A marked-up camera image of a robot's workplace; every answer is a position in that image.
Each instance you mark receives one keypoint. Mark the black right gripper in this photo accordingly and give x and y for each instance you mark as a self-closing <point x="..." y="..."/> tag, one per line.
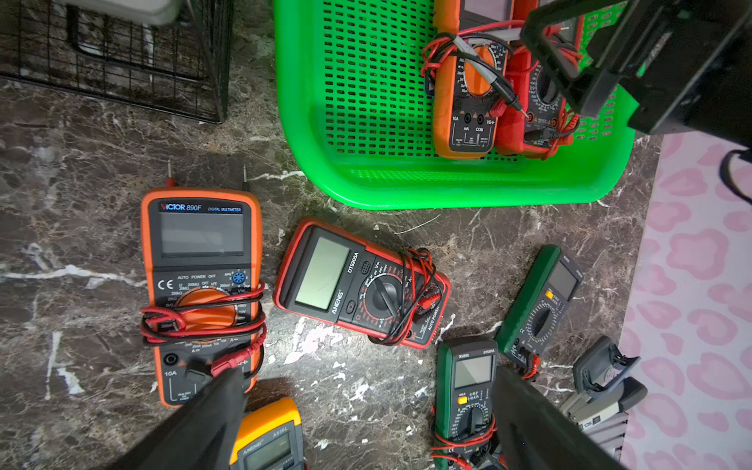
<point x="686" y="63"/>

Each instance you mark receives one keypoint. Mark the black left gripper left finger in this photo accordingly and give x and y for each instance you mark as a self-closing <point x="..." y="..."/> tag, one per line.
<point x="199" y="435"/>

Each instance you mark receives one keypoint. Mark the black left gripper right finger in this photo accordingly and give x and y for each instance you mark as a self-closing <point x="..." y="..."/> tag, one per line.
<point x="535" y="435"/>

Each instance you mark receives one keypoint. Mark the large green XLUE multimeter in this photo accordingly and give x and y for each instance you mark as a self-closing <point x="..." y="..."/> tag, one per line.
<point x="464" y="422"/>

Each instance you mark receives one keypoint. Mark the small red multimeter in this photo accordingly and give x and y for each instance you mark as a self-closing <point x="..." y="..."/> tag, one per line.
<point x="546" y="121"/>

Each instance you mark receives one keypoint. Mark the orange victor multimeter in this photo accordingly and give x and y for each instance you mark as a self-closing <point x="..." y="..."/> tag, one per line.
<point x="202" y="250"/>
<point x="464" y="72"/>

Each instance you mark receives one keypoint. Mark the red Aneng large multimeter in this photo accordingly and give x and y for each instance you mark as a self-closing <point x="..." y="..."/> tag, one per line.
<point x="331" y="275"/>

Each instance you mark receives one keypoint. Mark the yellow Aneng multimeter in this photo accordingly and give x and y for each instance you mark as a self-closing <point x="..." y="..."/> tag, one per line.
<point x="270" y="438"/>

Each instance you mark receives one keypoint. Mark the green multimeter upper right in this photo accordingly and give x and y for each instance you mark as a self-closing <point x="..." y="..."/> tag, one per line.
<point x="539" y="308"/>

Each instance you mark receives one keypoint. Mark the green plastic basket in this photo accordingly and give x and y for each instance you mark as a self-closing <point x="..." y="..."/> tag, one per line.
<point x="355" y="113"/>

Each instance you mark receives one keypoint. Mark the black wire basket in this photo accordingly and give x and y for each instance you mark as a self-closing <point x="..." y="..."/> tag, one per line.
<point x="181" y="68"/>

